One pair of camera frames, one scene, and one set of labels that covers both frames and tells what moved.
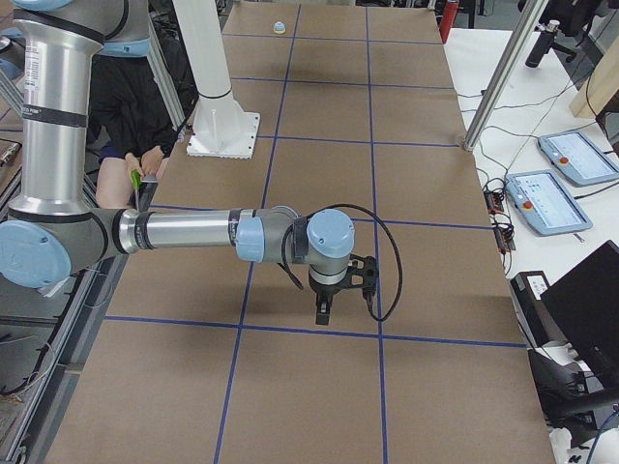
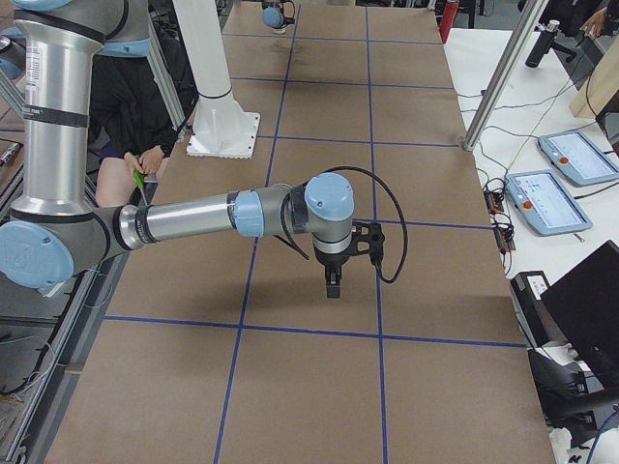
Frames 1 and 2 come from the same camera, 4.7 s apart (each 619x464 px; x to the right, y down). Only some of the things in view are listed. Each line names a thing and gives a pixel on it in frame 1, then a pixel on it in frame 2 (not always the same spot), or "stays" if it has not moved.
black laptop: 584,303 stays
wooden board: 600,85 stays
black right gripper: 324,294 to 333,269
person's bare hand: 148,162 stays
